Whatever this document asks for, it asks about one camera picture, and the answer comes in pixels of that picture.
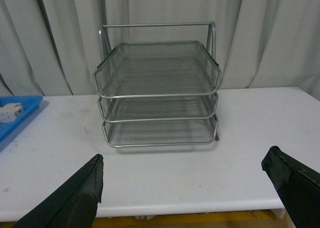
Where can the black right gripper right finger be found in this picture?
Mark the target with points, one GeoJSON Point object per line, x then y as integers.
{"type": "Point", "coordinates": [297, 185]}

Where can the silver wire rack frame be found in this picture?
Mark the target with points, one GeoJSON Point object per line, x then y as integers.
{"type": "Point", "coordinates": [204, 32]}

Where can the grey curtain backdrop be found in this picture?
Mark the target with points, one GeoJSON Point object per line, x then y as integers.
{"type": "Point", "coordinates": [51, 47]}

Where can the silver mesh tray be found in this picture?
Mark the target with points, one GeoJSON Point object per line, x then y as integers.
{"type": "Point", "coordinates": [160, 69]}
{"type": "Point", "coordinates": [161, 132]}
{"type": "Point", "coordinates": [158, 108]}

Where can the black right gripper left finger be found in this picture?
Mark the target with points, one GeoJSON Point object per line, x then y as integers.
{"type": "Point", "coordinates": [74, 203]}

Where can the blue plastic bin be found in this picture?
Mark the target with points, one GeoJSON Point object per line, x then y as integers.
{"type": "Point", "coordinates": [8, 131]}

